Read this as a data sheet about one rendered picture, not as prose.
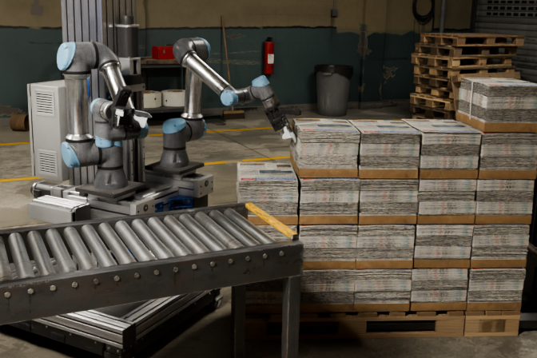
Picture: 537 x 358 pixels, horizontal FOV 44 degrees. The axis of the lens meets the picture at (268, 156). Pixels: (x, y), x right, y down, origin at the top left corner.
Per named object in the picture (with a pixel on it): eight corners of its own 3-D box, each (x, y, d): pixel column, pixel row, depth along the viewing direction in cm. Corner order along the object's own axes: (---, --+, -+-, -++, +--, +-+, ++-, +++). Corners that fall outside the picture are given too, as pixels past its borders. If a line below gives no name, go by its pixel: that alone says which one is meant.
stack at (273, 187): (234, 307, 371) (236, 161, 352) (439, 304, 380) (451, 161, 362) (236, 340, 333) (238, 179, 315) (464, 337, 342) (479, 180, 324)
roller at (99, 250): (93, 234, 260) (93, 222, 258) (121, 279, 218) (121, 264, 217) (80, 236, 257) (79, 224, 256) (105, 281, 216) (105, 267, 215)
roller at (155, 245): (142, 228, 268) (142, 216, 267) (179, 271, 226) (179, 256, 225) (130, 230, 266) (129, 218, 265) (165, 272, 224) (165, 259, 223)
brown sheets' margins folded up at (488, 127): (441, 280, 376) (455, 110, 355) (491, 280, 379) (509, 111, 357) (466, 311, 339) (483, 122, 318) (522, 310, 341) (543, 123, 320)
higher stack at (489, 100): (439, 304, 380) (458, 76, 351) (490, 304, 382) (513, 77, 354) (463, 337, 342) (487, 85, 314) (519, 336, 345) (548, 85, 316)
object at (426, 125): (399, 120, 353) (399, 117, 352) (452, 120, 355) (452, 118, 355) (422, 133, 317) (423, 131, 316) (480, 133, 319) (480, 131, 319)
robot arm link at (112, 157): (128, 165, 301) (127, 135, 298) (99, 169, 293) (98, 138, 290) (117, 160, 310) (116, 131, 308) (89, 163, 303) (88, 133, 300)
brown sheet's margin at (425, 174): (397, 161, 358) (398, 153, 357) (449, 161, 361) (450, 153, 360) (419, 178, 322) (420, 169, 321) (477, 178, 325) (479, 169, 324)
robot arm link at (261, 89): (254, 78, 330) (267, 72, 325) (264, 97, 333) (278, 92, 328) (247, 84, 324) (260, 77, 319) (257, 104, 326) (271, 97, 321)
